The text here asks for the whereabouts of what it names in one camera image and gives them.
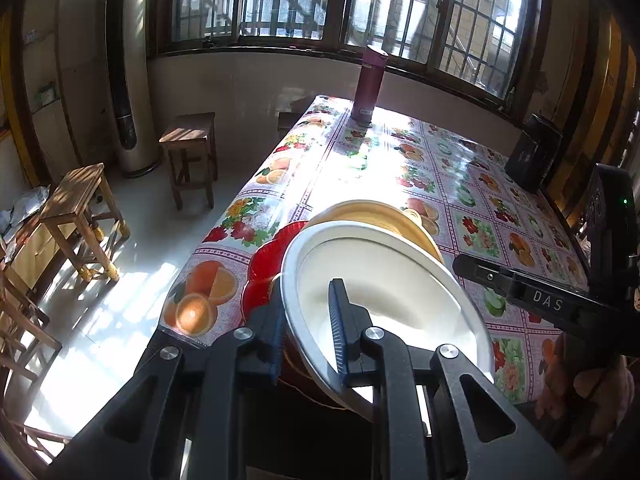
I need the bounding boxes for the large white paper bowl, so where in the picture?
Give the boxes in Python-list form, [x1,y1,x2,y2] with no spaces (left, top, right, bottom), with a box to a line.
[280,221,494,419]

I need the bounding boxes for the gold paper plate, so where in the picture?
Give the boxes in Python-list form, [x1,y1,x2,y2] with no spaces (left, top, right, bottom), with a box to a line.
[305,200,445,264]

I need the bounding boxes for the person's right hand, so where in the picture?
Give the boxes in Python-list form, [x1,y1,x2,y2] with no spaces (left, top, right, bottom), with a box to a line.
[534,333,634,464]

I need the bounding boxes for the red scalloped plate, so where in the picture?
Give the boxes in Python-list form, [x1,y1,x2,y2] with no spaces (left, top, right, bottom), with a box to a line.
[241,219,352,411]

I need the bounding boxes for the floral fruit tablecloth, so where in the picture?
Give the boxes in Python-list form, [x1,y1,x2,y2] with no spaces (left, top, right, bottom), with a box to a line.
[158,94,591,406]

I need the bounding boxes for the window with metal grille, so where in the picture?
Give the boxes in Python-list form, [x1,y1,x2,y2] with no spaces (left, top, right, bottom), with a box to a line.
[146,0,547,110]

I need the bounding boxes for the light wooden stool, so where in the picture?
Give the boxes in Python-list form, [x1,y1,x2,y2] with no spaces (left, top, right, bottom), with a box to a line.
[39,162,130,283]

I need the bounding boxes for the dark wooden stool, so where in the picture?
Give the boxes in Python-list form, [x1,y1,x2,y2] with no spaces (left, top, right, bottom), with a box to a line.
[158,112,218,210]

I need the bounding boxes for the maroon thermos bottle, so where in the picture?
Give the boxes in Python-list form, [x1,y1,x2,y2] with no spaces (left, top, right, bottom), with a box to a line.
[350,46,388,126]

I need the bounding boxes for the white tower air conditioner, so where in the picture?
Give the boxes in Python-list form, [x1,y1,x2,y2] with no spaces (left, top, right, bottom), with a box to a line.
[103,0,160,178]

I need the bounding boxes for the wooden chair frame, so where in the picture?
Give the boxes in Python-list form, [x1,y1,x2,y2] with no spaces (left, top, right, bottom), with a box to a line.
[1,263,68,477]

